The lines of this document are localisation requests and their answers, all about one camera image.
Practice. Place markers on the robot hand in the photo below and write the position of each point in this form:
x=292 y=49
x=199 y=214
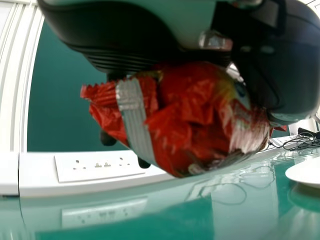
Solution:
x=155 y=32

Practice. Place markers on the red biscuit packet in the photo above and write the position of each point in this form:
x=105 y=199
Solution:
x=195 y=112

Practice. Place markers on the white double socket plate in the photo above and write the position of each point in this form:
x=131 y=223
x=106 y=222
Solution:
x=100 y=167

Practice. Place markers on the white plate brown leaf pattern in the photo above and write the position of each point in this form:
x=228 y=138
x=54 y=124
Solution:
x=307 y=175

